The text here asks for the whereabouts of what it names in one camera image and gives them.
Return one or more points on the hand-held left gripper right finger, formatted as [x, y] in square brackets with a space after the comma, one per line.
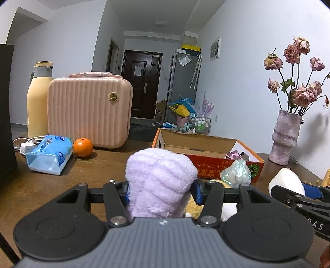
[198, 192]

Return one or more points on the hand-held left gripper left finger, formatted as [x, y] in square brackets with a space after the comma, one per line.
[116, 193]

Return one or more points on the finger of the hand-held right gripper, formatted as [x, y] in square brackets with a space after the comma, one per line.
[313, 191]
[286, 194]

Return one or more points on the white makeup sponge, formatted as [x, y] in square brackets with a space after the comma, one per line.
[286, 177]

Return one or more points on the yellow and white plush toy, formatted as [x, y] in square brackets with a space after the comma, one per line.
[193, 208]

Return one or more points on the lilac fluffy towel roll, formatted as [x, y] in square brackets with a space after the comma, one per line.
[159, 180]

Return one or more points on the red cardboard box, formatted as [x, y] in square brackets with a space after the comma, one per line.
[206, 144]

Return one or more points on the purple satin scrunchie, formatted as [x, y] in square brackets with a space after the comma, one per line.
[233, 156]

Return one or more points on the scattered dried flower petals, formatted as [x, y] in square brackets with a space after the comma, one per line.
[315, 182]

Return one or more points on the yellow bear mug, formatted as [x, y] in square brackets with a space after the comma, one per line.
[328, 177]

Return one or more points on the iridescent plastic pouch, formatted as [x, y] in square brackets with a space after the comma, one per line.
[236, 172]

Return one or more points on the purple ceramic vase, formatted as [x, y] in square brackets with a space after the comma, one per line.
[285, 139]

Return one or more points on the orange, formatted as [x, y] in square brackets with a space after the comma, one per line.
[83, 147]

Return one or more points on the dark doormat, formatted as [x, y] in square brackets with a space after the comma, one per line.
[141, 132]

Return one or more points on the pink bucket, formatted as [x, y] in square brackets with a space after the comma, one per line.
[181, 121]

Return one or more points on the light blue tissue pack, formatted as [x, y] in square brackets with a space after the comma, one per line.
[51, 154]

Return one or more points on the blue and yellow bags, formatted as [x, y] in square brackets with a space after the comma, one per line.
[181, 109]

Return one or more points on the purple feather decoration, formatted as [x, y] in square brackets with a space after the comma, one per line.
[207, 105]

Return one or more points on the pink ribbed suitcase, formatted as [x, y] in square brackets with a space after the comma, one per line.
[87, 110]

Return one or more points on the brown cardboard box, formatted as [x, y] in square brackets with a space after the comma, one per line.
[161, 110]

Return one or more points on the dried pink roses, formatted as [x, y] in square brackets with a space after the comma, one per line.
[301, 96]

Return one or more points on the grey refrigerator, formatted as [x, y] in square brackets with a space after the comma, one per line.
[180, 87]

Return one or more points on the dark wooden door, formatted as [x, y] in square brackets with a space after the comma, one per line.
[152, 85]

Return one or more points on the cream thermos jug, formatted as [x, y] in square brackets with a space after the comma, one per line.
[37, 108]

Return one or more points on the white folded umbrella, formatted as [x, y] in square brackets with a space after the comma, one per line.
[196, 72]

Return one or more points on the paper sheet on door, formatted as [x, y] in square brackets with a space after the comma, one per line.
[138, 70]

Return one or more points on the paper sheet on refrigerator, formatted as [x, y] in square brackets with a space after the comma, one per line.
[185, 60]

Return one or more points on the black paper bag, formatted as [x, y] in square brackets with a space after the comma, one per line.
[6, 116]

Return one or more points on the yellow box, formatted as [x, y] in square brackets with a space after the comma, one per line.
[191, 48]

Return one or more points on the side door frame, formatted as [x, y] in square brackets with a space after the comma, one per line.
[112, 56]

